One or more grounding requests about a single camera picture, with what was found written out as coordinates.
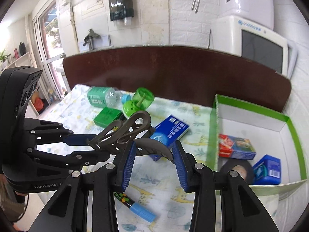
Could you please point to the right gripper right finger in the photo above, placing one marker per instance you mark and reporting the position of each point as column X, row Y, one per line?
column 241, row 210

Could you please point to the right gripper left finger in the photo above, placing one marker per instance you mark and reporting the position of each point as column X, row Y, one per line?
column 67, row 209

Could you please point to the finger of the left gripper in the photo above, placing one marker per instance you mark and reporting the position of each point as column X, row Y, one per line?
column 78, row 139
column 82, row 158

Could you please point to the blue plastic box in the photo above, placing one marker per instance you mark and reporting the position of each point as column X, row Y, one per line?
column 267, row 171

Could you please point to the small green carton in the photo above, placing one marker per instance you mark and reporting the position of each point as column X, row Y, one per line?
column 106, row 116

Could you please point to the black tape roll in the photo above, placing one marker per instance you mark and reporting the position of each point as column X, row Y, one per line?
column 242, row 167

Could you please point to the green label water bottle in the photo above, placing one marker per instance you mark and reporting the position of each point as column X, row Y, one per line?
column 107, row 97

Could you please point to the white shelf unit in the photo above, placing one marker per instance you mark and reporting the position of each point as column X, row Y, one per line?
column 39, row 96

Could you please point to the red blue card pack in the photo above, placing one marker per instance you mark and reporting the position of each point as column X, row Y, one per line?
column 235, row 147

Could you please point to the green cardboard box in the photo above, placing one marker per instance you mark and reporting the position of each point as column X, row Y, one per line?
column 270, row 132

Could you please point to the green mosquito repellent plug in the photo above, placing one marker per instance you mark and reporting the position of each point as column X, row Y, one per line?
column 140, row 101

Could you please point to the black flash color marker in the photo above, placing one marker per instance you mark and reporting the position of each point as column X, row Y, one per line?
column 134, row 207

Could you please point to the giraffe print cloth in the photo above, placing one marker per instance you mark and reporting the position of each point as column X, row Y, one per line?
column 153, row 184

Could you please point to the blue flat carton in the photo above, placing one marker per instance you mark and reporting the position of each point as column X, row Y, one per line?
column 170, row 130

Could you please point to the dark wooden board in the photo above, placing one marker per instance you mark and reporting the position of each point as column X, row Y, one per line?
column 179, row 73

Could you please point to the white crt monitor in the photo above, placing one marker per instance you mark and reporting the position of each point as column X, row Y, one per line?
column 250, row 40

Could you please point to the black tracking camera left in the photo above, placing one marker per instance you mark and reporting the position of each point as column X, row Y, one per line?
column 17, row 87

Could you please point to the dark wall dispenser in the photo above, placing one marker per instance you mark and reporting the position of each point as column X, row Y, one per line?
column 121, row 9

